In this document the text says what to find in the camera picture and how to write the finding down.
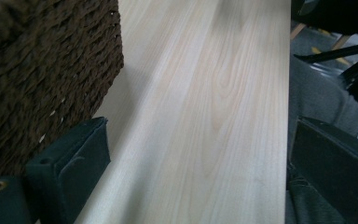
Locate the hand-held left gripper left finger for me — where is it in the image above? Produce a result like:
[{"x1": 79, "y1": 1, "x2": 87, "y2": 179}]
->
[{"x1": 0, "y1": 116, "x2": 112, "y2": 224}]

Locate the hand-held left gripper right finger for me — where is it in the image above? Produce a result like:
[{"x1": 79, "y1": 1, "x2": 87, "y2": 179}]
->
[{"x1": 290, "y1": 117, "x2": 358, "y2": 224}]

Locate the dark brown woven basket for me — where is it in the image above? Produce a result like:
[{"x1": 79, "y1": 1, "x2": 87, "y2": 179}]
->
[{"x1": 0, "y1": 0, "x2": 125, "y2": 182}]

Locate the grey cloth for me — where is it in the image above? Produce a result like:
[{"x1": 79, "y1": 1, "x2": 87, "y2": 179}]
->
[{"x1": 285, "y1": 27, "x2": 358, "y2": 224}]

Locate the black metal stand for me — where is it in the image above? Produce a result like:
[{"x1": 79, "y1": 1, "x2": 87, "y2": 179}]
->
[{"x1": 293, "y1": 0, "x2": 358, "y2": 110}]

